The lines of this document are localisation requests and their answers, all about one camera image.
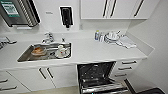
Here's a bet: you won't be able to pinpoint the stainless steel dishwasher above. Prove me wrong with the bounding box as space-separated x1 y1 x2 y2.
76 61 130 94

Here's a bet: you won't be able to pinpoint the dish soap bottle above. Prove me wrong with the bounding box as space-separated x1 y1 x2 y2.
94 29 101 42

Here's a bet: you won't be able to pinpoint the small white bottle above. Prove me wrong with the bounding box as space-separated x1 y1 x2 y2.
99 31 106 43

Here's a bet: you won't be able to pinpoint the white plate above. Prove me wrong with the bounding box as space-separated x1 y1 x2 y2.
54 49 70 60

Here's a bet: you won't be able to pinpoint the small metal sink knob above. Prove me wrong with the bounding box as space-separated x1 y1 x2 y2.
61 37 67 43

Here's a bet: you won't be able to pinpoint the white mug red print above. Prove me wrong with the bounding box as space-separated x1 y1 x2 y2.
57 44 68 57

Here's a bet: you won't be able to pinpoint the black soap dispenser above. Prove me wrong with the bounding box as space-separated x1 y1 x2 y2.
58 5 75 30

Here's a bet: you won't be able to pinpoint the chrome sink faucet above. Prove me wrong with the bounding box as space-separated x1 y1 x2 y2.
40 31 56 45

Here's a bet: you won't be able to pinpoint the brown food container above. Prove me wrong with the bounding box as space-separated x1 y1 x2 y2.
31 46 47 57

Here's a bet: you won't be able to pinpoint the white narrow drawer unit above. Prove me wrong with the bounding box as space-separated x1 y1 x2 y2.
111 58 141 82

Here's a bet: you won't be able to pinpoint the white two-door base cabinet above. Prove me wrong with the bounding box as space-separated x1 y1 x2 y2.
6 64 81 93

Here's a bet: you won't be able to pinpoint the stainless steel sink basin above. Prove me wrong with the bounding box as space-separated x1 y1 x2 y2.
16 41 73 64

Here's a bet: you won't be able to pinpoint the grey paper towel dispenser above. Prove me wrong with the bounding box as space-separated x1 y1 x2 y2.
0 0 42 29

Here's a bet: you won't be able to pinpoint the grey dish drying rack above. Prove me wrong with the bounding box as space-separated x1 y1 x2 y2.
0 35 18 48

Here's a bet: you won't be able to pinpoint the green-lid waste bin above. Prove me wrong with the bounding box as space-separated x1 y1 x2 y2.
135 86 168 94

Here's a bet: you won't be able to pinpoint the white drawer stack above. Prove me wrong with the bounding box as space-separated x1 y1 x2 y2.
0 69 32 94

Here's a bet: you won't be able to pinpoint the small wall label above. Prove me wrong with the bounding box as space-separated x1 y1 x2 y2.
45 11 54 15

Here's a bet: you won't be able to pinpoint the white wall cabinet three doors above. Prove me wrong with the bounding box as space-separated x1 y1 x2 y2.
80 0 162 20

